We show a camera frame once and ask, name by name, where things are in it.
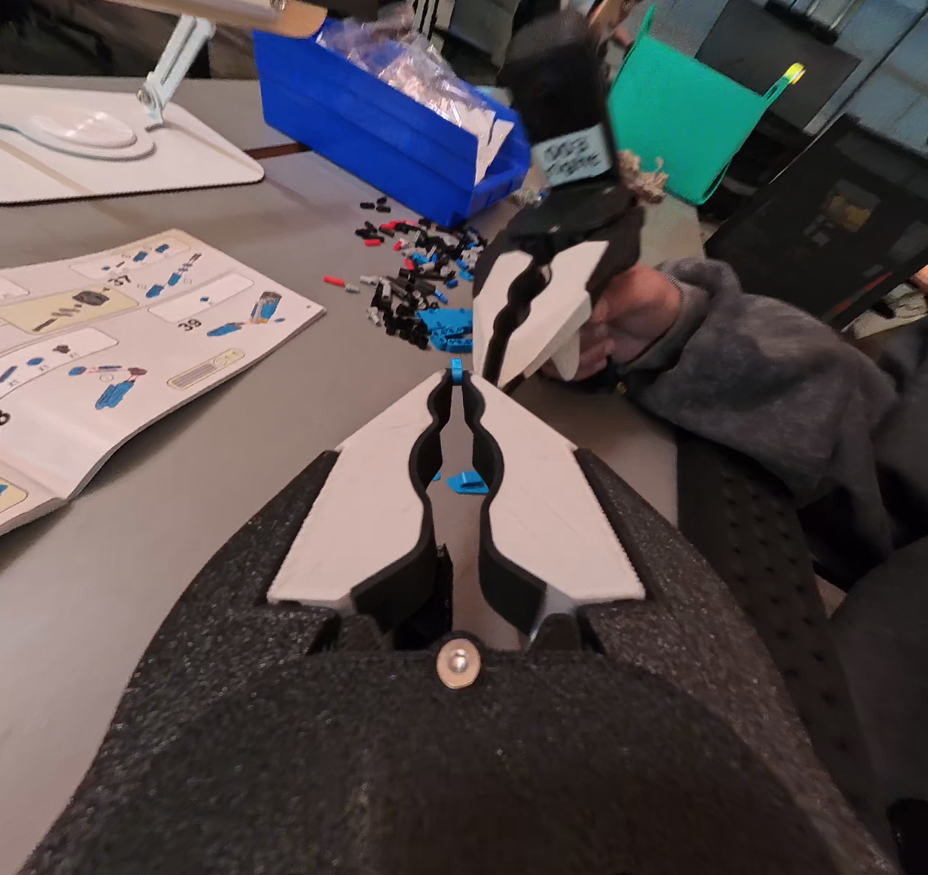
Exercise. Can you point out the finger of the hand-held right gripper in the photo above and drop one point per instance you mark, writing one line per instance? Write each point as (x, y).
(497, 295)
(565, 288)

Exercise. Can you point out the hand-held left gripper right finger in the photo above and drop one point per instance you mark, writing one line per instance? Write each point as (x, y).
(558, 520)

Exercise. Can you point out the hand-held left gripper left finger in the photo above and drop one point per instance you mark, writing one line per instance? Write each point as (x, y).
(362, 520)

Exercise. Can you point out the small blue connector piece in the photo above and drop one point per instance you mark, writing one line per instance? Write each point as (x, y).
(457, 369)

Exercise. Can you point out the pile of small building pieces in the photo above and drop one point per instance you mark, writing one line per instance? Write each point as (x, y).
(406, 295)

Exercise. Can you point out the person's right forearm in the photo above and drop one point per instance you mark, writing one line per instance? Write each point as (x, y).
(761, 382)

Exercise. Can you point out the person's right hand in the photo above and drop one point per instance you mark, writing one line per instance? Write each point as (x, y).
(638, 317)

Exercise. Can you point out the clear plastic bags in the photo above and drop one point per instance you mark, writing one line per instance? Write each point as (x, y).
(428, 78)

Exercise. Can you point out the blue plastic bin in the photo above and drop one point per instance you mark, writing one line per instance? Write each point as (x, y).
(348, 128)

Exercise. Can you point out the black cabinet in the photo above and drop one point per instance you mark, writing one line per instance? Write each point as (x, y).
(797, 237)

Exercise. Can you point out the open instruction booklet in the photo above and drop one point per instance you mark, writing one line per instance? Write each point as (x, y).
(145, 382)

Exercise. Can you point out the tan wooden board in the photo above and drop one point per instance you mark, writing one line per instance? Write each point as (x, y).
(301, 20)

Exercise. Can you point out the white folding stand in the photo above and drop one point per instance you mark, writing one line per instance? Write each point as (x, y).
(181, 165)

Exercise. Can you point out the person's dark grey jacket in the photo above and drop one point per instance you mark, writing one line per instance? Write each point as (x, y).
(884, 672)

